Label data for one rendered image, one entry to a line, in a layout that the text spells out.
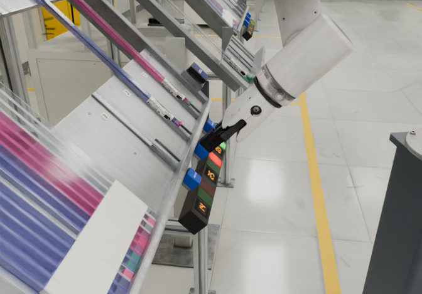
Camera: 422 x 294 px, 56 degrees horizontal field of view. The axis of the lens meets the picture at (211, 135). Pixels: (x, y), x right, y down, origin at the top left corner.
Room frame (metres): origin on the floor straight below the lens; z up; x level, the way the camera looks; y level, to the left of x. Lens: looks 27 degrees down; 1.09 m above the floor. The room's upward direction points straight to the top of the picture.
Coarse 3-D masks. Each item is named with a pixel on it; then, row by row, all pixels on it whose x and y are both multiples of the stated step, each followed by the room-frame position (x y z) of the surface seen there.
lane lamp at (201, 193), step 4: (200, 188) 0.62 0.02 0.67; (200, 192) 0.61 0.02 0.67; (204, 192) 0.62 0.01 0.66; (200, 196) 0.60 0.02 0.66; (204, 196) 0.61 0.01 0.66; (208, 196) 0.62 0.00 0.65; (204, 200) 0.60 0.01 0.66; (208, 200) 0.61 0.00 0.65; (212, 200) 0.61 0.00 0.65; (208, 204) 0.60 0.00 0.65
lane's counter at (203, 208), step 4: (196, 200) 0.58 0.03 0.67; (200, 200) 0.59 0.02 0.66; (196, 204) 0.57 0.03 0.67; (200, 204) 0.58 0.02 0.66; (204, 204) 0.59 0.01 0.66; (196, 208) 0.56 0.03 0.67; (200, 208) 0.57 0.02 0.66; (204, 208) 0.58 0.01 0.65; (208, 208) 0.59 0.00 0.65; (200, 212) 0.56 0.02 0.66; (204, 212) 0.57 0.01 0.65; (208, 212) 0.58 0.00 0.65; (204, 216) 0.56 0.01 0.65
